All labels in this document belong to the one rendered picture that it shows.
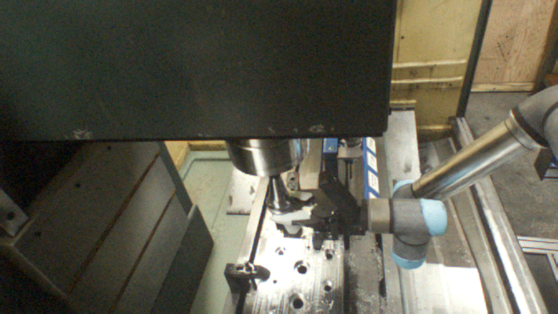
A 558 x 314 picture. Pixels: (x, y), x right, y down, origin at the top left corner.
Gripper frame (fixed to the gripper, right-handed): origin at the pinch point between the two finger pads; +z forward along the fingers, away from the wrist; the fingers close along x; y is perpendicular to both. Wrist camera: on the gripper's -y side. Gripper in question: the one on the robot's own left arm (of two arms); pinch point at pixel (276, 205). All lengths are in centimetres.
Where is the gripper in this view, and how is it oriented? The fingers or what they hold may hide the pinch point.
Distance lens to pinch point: 78.6
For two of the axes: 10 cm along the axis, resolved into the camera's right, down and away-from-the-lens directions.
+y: 1.4, 7.5, 6.4
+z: -9.8, 0.0, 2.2
